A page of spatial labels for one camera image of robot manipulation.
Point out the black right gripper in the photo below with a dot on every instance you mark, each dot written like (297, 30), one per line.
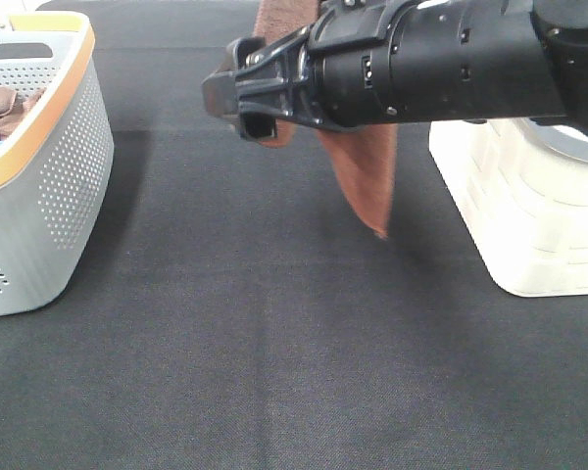
(333, 73)

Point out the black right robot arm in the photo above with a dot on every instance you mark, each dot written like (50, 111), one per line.
(477, 60)

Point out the black table cloth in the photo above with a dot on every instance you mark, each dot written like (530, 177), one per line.
(231, 312)

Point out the grey perforated laundry basket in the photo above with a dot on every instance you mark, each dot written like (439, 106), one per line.
(55, 167)

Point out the white storage bin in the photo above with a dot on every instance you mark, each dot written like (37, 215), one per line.
(522, 191)

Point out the brown towel in basket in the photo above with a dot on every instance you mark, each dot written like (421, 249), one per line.
(14, 107)

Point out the brown microfibre towel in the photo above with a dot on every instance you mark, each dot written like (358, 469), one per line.
(363, 158)

